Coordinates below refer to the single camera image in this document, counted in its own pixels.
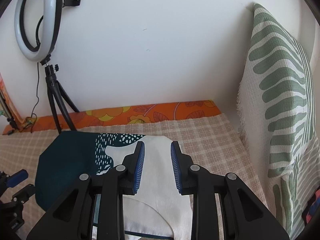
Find green white tree-print shirt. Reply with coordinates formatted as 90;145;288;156
35;130;194;240

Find colourful orange scarf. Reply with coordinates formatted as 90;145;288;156
0;76;35;132

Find silver folded tripod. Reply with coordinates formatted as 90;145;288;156
1;92;18;130

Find checked pink bed cover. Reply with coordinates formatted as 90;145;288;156
0;113;270;240

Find small black tripod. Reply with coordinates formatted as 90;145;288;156
40;54;80;134

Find green leaf pattern pillow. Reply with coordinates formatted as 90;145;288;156
238;3;319;239

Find black ring light cable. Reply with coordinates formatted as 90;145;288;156
23;15;45;133

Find white ring light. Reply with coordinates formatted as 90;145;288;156
14;0;63;62

